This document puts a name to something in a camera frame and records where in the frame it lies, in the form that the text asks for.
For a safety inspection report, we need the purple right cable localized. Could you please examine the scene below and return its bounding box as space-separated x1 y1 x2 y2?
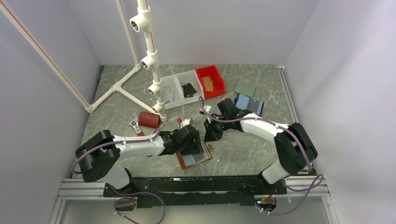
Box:
198 96 324 216

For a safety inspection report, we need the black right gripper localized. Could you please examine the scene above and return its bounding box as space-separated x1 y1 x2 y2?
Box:
204 116 230 143

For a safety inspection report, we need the green card holder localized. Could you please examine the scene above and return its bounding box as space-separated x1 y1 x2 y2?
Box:
234 81 256 98

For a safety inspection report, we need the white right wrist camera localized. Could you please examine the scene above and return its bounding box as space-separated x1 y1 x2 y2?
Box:
199 105 212 115

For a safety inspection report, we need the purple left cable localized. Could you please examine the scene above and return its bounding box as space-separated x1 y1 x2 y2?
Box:
70 128 167 224

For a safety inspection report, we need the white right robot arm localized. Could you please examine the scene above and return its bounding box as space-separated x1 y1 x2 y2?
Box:
198 97 318 194

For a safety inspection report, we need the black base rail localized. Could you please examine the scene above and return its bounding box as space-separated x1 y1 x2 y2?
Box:
103 175 287 208

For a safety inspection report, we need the clear middle plastic bin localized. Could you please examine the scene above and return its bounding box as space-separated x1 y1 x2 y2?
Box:
175 70 205 105

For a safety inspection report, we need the purple cable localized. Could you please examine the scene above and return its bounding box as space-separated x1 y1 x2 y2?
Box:
198 96 324 216
70 128 167 224

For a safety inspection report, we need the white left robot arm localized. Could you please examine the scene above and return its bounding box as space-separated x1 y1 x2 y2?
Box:
71 125 204 196

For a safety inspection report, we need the clear left plastic bin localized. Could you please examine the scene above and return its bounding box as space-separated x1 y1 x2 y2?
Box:
161 75 183 110

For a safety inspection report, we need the grey card in blue holder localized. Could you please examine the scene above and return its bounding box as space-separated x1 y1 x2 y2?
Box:
247 98 262 113

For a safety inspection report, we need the red plastic bin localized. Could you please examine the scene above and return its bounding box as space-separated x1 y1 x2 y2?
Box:
195 65 226 99

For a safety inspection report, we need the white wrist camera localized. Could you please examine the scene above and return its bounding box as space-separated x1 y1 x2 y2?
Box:
177 118 192 130
199 105 212 115

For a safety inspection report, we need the dark red card holder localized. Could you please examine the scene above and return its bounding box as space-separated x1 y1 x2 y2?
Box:
138 111 161 129

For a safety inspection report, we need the brown leather card holder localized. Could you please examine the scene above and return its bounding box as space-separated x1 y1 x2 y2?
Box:
176 141 213 170

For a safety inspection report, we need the black card in bin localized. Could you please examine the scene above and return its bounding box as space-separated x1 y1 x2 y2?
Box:
182 83 197 95

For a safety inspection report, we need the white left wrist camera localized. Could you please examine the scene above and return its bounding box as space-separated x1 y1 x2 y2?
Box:
177 118 192 130

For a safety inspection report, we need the adjustable wrench red handle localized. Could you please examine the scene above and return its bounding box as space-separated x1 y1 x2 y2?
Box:
129 114 145 136

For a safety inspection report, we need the orange card in bin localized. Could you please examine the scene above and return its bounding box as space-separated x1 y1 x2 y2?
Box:
202 76 214 92

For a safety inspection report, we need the white pvc pipe frame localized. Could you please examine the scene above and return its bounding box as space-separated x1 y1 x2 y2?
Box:
0 0 167 122

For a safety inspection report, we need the clear plastic bin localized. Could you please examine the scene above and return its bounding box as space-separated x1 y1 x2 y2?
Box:
161 75 183 110
175 70 205 105

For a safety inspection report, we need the blue card holder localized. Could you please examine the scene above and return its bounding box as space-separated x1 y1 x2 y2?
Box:
234 94 264 117

